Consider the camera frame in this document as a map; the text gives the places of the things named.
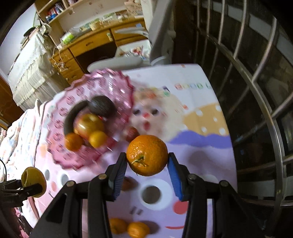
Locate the cartoon printed tablecloth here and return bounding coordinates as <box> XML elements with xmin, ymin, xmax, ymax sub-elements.
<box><xmin>32</xmin><ymin>64</ymin><xmax>237</xmax><ymax>238</ymax></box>

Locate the white lace covered piano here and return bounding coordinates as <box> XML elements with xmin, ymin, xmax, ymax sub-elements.
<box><xmin>7</xmin><ymin>34</ymin><xmax>69</xmax><ymax>110</ymax></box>

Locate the yellow pear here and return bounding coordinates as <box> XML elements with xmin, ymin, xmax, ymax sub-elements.
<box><xmin>21</xmin><ymin>167</ymin><xmax>47</xmax><ymax>198</ymax></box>

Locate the floral cloth bag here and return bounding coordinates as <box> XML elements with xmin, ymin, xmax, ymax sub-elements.
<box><xmin>39</xmin><ymin>22</ymin><xmax>52</xmax><ymax>37</ymax></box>

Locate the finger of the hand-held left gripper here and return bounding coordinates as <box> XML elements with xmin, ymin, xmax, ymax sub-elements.
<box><xmin>9</xmin><ymin>183</ymin><xmax>43</xmax><ymax>199</ymax></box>

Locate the grey office chair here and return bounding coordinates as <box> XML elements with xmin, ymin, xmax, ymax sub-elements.
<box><xmin>88</xmin><ymin>0</ymin><xmax>177</xmax><ymax>72</ymax></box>

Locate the pink plastic bowl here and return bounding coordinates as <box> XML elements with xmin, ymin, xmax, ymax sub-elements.
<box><xmin>46</xmin><ymin>69</ymin><xmax>135</xmax><ymax>170</ymax></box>

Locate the red cherry tomato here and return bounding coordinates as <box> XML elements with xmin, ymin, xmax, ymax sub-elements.
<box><xmin>125</xmin><ymin>127</ymin><xmax>139</xmax><ymax>142</ymax></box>

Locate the white charger cable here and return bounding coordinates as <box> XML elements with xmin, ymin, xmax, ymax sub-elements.
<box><xmin>52</xmin><ymin>49</ymin><xmax>67</xmax><ymax>72</ymax></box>

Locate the brown wooden door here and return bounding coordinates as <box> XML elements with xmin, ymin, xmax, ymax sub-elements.
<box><xmin>0</xmin><ymin>75</ymin><xmax>14</xmax><ymax>129</ymax></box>

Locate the dark avocado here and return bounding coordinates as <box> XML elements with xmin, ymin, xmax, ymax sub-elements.
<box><xmin>88</xmin><ymin>96</ymin><xmax>117</xmax><ymax>118</ymax></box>

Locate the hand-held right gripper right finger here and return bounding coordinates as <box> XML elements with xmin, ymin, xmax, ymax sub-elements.
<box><xmin>168</xmin><ymin>153</ymin><xmax>266</xmax><ymax>238</ymax></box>

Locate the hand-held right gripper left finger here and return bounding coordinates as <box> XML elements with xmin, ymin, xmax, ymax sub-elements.
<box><xmin>30</xmin><ymin>152</ymin><xmax>127</xmax><ymax>238</ymax></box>

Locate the wooden desk with drawers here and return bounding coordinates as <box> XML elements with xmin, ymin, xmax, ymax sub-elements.
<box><xmin>49</xmin><ymin>17</ymin><xmax>147</xmax><ymax>79</ymax></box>

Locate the metal window grille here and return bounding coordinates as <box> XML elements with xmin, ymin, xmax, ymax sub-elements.
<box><xmin>174</xmin><ymin>0</ymin><xmax>293</xmax><ymax>229</ymax></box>

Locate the wooden bookshelf hutch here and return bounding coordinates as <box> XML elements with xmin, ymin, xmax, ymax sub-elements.
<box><xmin>34</xmin><ymin>0</ymin><xmax>142</xmax><ymax>42</ymax></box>

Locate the row of books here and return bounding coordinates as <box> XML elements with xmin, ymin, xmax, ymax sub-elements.
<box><xmin>44</xmin><ymin>1</ymin><xmax>69</xmax><ymax>22</ymax></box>

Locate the green tissue packet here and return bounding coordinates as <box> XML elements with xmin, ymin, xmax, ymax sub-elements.
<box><xmin>61</xmin><ymin>32</ymin><xmax>74</xmax><ymax>44</ymax></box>

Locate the floral fleece blanket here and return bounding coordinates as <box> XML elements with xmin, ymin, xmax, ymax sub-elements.
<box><xmin>0</xmin><ymin>98</ymin><xmax>49</xmax><ymax>183</ymax></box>

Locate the orange mandarin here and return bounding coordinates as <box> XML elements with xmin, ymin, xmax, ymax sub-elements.
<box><xmin>126</xmin><ymin>135</ymin><xmax>168</xmax><ymax>176</ymax></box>
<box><xmin>127</xmin><ymin>222</ymin><xmax>150</xmax><ymax>237</ymax></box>
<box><xmin>109</xmin><ymin>218</ymin><xmax>127</xmax><ymax>236</ymax></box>
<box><xmin>89</xmin><ymin>131</ymin><xmax>108</xmax><ymax>148</ymax></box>
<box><xmin>64</xmin><ymin>133</ymin><xmax>84</xmax><ymax>151</ymax></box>

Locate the dark overripe banana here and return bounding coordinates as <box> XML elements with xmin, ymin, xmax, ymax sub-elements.
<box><xmin>64</xmin><ymin>100</ymin><xmax>92</xmax><ymax>135</ymax></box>

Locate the red apple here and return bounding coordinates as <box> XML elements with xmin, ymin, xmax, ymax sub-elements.
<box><xmin>73</xmin><ymin>114</ymin><xmax>106</xmax><ymax>140</ymax></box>

